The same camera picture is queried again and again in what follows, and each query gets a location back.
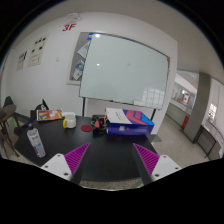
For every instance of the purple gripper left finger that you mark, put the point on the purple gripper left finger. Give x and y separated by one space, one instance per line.
69 166

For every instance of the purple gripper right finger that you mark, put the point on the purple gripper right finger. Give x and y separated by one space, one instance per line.
151 166

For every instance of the clear plastic water bottle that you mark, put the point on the clear plastic water bottle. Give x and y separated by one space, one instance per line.
35 140

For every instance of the red round coaster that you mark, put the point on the red round coaster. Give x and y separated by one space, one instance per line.
86 128

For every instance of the blue cardboard box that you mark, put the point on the blue cardboard box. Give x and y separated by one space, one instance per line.
140 124

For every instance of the black red small gadget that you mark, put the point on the black red small gadget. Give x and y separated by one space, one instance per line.
100 122

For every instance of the colourful orange book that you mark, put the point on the colourful orange book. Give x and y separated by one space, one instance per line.
49 115

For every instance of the white paper sheet on box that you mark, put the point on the white paper sheet on box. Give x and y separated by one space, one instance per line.
115 115

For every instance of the large whiteboard on stand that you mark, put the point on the large whiteboard on stand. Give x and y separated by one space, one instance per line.
123 71

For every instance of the grey notice board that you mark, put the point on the grey notice board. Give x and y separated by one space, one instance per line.
77 59

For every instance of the white mug yellow handle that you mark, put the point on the white mug yellow handle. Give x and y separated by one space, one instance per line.
69 120

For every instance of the small white wall poster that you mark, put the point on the small white wall poster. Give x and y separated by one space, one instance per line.
20 62

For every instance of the red 3F wall sign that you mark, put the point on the red 3F wall sign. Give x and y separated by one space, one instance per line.
68 27

